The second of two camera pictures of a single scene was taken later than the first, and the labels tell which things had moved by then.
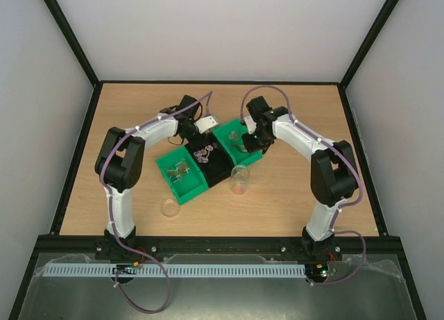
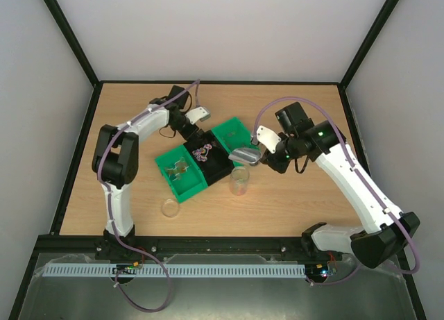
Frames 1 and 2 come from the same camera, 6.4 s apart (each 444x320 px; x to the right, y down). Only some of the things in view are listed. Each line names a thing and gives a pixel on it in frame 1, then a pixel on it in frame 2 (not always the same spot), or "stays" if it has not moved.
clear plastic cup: (239, 175) stays
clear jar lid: (170, 207) stays
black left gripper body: (194, 141) stays
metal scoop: (234, 136) -> (245, 155)
